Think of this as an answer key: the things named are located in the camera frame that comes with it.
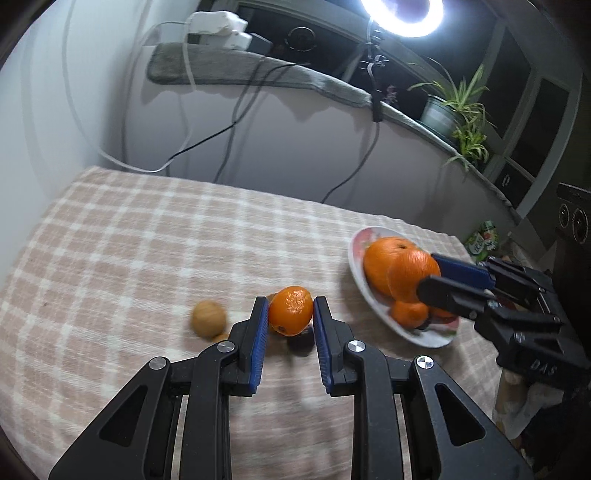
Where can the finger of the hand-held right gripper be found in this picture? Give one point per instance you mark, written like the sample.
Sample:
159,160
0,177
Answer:
461,272
443,290

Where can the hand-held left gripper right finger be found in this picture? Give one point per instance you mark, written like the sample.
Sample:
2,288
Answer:
323,350

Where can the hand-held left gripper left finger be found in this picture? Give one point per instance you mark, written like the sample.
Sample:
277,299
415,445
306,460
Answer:
258,350

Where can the large orange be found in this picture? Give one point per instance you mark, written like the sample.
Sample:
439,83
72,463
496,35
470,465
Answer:
381,263
408,277

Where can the small mandarin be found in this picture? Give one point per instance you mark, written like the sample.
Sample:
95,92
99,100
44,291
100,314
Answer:
408,313

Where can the medium mandarin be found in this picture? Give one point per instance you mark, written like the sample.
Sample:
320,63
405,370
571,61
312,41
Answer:
291,314

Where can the white floral plate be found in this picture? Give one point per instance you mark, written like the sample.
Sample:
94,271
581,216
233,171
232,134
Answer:
360,281

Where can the person's right hand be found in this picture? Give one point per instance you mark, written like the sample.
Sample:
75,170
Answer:
531,406

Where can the green printed bag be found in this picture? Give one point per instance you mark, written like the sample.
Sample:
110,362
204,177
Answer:
482,240

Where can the brown kiwi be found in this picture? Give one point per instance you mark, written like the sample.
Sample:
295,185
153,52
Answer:
208,318

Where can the plaid tablecloth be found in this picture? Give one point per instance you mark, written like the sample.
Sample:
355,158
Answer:
138,258

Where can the potted spider plant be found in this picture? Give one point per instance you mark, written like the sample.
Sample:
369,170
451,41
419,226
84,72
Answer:
438,115

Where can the black inline controller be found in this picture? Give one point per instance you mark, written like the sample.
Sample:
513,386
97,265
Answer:
377,106

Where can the grey windowsill mat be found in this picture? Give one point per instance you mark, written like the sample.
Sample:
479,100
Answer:
207,69

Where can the black power adapter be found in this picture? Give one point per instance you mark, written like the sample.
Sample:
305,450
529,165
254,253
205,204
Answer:
261,44

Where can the white power adapter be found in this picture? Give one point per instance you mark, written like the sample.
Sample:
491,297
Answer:
226,40
212,22

